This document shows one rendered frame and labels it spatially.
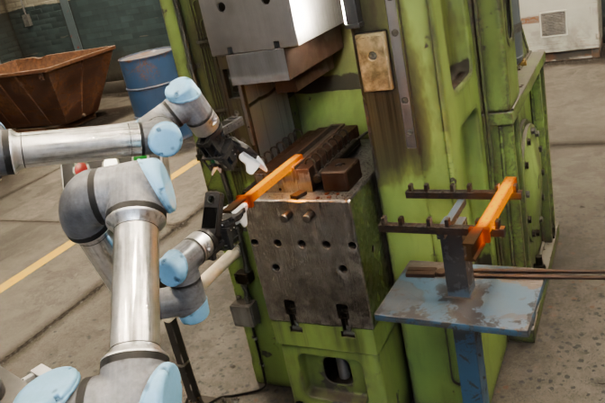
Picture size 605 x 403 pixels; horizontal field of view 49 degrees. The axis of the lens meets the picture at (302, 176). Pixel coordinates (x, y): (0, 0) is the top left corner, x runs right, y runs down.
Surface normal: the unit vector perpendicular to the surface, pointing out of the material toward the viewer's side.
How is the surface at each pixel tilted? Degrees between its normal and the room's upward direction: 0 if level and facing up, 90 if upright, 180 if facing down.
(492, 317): 0
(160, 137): 90
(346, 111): 90
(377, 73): 90
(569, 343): 0
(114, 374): 39
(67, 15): 90
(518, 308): 0
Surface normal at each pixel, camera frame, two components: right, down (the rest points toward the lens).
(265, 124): 0.88, -0.02
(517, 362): -0.19, -0.92
